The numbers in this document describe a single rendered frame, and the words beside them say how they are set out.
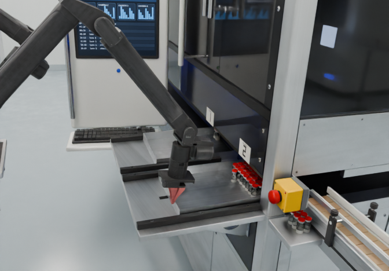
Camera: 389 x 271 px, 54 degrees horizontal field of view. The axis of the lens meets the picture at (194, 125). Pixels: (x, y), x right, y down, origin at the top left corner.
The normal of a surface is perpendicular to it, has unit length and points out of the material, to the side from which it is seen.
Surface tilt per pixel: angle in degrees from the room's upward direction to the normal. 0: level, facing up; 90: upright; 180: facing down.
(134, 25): 90
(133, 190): 0
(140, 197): 0
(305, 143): 90
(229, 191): 0
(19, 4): 90
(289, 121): 90
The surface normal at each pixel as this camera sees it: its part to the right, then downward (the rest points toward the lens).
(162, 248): 0.04, -0.93
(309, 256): 0.31, 0.37
